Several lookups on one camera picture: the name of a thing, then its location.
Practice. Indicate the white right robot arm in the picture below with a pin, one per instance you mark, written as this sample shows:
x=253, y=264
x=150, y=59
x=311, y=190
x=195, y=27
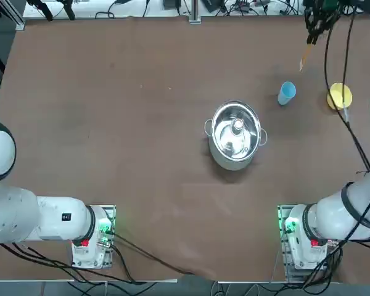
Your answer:
x=333, y=212

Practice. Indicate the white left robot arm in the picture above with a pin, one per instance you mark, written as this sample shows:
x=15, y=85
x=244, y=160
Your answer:
x=18, y=216

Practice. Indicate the steel cooking pot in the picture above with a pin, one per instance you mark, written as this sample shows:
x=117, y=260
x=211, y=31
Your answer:
x=231, y=163

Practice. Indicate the black tripod leg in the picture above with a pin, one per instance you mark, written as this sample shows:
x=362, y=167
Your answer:
x=44, y=9
x=68, y=9

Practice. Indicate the aluminium frame post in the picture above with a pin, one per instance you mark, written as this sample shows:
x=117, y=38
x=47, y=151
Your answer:
x=195, y=10

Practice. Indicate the aluminium corner profile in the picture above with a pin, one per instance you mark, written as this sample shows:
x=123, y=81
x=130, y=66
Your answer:
x=17, y=18

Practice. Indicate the glass pot lid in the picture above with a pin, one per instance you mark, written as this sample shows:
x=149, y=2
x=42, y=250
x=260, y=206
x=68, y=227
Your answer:
x=234, y=135

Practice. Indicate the blue plastic cup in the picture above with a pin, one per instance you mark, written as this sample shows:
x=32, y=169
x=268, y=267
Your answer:
x=286, y=92

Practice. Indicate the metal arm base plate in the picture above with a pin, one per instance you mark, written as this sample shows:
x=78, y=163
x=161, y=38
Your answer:
x=111, y=212
x=288, y=271

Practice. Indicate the black ribbed power adapter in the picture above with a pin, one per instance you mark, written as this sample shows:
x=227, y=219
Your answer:
x=214, y=5

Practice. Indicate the black orange connector module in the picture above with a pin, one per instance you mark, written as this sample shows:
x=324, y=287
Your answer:
x=243, y=3

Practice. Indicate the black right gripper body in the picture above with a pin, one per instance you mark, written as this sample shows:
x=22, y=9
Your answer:
x=322, y=7

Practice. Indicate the yellow bowl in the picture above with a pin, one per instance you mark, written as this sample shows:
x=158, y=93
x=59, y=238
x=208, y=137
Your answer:
x=339, y=95

